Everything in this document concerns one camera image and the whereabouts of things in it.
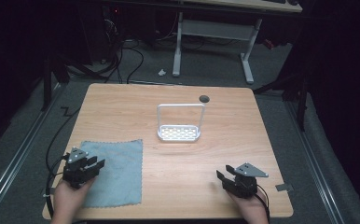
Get metal floor rail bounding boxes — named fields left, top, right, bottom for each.
left=0, top=83, right=65, bottom=220
left=284, top=100, right=347, bottom=224

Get grey tape piece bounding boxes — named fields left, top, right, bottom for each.
left=274, top=183, right=295, bottom=192

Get small red object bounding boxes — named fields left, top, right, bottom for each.
left=262, top=38, right=276, bottom=51

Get left hand-held gripper cable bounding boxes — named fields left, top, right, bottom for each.
left=43, top=106, right=82, bottom=220

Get white rack with handle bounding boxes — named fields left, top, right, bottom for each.
left=156, top=103, right=207, bottom=143

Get right hand-held gripper cable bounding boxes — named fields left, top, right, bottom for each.
left=256, top=184, right=271, bottom=222

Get black metal stand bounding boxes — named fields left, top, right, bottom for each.
left=252, top=60, right=312, bottom=133
left=40, top=50, right=72, bottom=112

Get black floor cables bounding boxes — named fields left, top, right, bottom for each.
left=65, top=36, right=146, bottom=85

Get blue-grey cloth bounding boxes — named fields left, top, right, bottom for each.
left=79, top=138, right=145, bottom=209

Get black computer tower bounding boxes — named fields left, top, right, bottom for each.
left=83, top=4, right=125, bottom=64

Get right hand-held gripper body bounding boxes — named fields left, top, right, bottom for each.
left=223, top=161, right=270, bottom=200

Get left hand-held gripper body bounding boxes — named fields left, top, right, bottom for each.
left=62, top=147, right=96, bottom=189

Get person's right hand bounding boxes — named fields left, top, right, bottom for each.
left=227, top=189, right=269, bottom=219

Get hand-held gripper cable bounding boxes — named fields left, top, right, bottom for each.
left=43, top=106, right=82, bottom=220
left=256, top=184, right=271, bottom=222

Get white-legged wooden desk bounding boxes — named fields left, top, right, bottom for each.
left=171, top=0, right=304, bottom=85

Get person's left hand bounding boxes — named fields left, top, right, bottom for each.
left=54, top=178, right=95, bottom=214

